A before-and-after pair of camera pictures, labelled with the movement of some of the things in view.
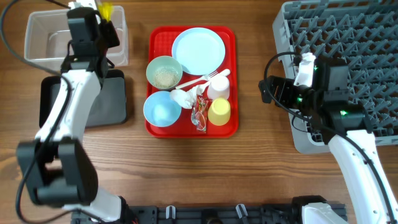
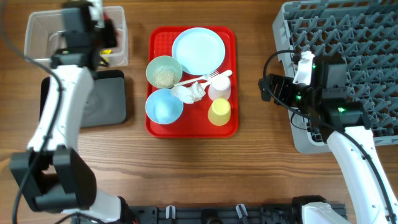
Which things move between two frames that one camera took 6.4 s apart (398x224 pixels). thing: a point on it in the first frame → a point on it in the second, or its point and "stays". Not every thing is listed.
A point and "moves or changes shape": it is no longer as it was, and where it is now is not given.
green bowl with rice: x=164 y=72 stays
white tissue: x=186 y=98 moves or changes shape
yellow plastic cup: x=219 y=112 stays
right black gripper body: x=300 y=98 stays
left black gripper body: x=109 y=38 stays
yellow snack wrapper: x=106 y=10 moves or changes shape
